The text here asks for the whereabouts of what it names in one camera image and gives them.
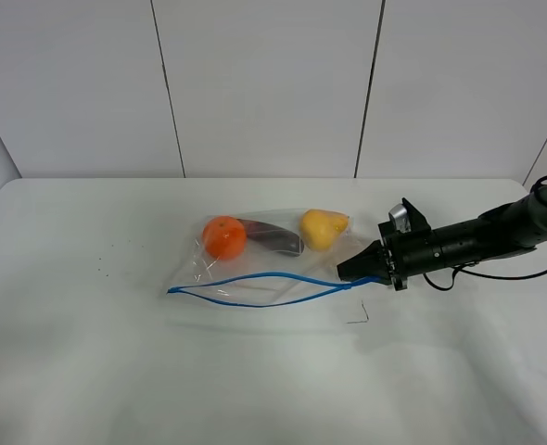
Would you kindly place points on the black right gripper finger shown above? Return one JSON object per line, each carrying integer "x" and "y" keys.
{"x": 369, "y": 263}

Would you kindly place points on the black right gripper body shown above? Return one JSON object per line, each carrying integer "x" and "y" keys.
{"x": 408, "y": 253}

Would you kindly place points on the clear zip bag blue seal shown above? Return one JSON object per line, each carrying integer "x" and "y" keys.
{"x": 260, "y": 279}

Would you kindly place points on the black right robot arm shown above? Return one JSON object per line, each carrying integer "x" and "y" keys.
{"x": 513, "y": 229}

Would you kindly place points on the yellow pear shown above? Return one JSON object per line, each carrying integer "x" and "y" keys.
{"x": 320, "y": 229}

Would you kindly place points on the dark purple eggplant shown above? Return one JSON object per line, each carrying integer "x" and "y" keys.
{"x": 273, "y": 237}

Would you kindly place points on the orange fruit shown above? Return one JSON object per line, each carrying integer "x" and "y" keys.
{"x": 224, "y": 238}

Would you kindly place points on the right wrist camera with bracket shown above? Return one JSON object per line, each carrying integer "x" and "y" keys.
{"x": 406, "y": 218}

